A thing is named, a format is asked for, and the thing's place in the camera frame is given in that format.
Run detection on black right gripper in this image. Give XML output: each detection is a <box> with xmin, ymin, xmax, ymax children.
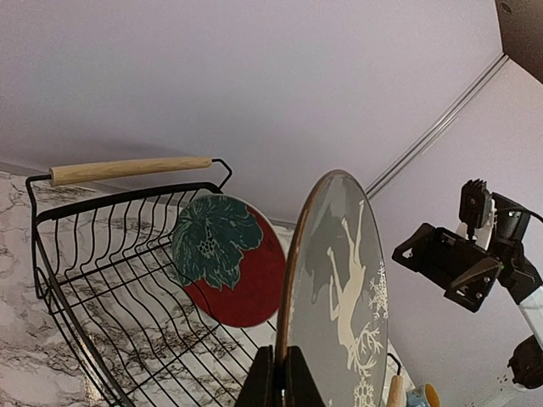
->
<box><xmin>392</xmin><ymin>223</ymin><xmax>526</xmax><ymax>313</ymax></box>

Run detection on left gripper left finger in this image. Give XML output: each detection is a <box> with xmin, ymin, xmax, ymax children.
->
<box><xmin>237</xmin><ymin>346</ymin><xmax>274</xmax><ymax>407</ymax></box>

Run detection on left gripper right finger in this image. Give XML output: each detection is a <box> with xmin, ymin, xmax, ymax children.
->
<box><xmin>283</xmin><ymin>346</ymin><xmax>325</xmax><ymax>407</ymax></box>

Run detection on grey reindeer plate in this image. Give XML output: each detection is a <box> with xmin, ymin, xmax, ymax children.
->
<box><xmin>275</xmin><ymin>170</ymin><xmax>389</xmax><ymax>406</ymax></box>

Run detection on black wire dish rack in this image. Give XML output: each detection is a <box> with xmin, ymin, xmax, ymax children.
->
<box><xmin>25</xmin><ymin>155</ymin><xmax>408</xmax><ymax>407</ymax></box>

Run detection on red teal floral plate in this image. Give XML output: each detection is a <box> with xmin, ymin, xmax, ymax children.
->
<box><xmin>171</xmin><ymin>194</ymin><xmax>286</xmax><ymax>328</ymax></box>

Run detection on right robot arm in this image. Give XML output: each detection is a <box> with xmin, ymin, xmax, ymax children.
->
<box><xmin>392</xmin><ymin>192</ymin><xmax>542</xmax><ymax>390</ymax></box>

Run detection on blue mug yellow inside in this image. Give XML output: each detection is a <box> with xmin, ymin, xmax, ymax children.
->
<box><xmin>406</xmin><ymin>383</ymin><xmax>441</xmax><ymax>407</ymax></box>

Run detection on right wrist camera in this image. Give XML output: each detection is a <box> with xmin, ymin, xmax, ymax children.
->
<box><xmin>456</xmin><ymin>179</ymin><xmax>496</xmax><ymax>249</ymax></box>

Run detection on right aluminium frame post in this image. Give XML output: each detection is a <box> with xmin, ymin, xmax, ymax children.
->
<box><xmin>367</xmin><ymin>53</ymin><xmax>509</xmax><ymax>199</ymax></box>

